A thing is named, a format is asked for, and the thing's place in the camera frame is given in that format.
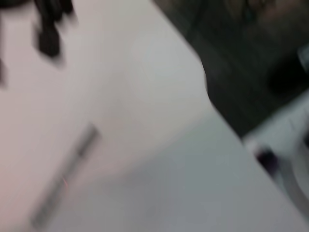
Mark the silver marker pen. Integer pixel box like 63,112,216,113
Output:
30,122,101,229

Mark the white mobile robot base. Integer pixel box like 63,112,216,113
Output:
242,91,309,218

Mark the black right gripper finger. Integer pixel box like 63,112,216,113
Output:
0,58,8,89
32,0,79,65

